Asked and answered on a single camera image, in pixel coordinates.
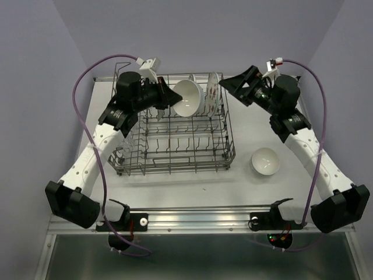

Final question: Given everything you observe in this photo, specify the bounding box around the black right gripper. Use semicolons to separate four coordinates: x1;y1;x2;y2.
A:
220;64;281;116

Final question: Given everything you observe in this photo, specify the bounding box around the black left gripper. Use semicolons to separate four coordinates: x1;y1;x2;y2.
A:
133;76;182;113

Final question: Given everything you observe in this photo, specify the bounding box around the white strawberry plate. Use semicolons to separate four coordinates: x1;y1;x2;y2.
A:
205;72;220;117

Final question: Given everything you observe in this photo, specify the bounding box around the grey wire dish rack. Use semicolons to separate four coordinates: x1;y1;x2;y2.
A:
106;61;236;177

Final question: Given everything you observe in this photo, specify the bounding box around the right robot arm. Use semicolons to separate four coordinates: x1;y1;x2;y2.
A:
219;65;370;233

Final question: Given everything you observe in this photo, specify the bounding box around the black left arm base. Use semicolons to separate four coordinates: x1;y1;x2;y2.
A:
96;199;149;253

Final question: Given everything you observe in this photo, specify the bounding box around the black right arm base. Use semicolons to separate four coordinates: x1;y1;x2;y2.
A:
248;198;304;252

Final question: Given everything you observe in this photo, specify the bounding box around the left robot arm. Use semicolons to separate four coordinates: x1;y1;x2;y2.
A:
45;71;182;229

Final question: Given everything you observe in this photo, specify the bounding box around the teal floral plate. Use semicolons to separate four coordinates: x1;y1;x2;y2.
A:
157;108;165;122

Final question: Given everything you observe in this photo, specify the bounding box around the white blue striped plate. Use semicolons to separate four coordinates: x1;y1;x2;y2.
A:
188;74;196;82

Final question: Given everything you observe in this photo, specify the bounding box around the clear faceted glass near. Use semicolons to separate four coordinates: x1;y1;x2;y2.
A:
117;136;135;153

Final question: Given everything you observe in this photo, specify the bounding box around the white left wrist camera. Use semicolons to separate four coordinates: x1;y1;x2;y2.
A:
136;57;161;83

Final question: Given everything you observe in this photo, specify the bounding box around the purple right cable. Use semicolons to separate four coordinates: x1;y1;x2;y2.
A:
247;58;327;253

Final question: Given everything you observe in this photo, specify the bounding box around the purple cable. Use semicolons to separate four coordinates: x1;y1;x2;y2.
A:
72;54;153;258
247;58;327;253

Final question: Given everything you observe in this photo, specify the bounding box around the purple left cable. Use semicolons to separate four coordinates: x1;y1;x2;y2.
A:
72;54;153;258

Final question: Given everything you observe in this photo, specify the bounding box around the aluminium mounting rail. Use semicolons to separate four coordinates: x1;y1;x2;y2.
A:
46;204;357;236

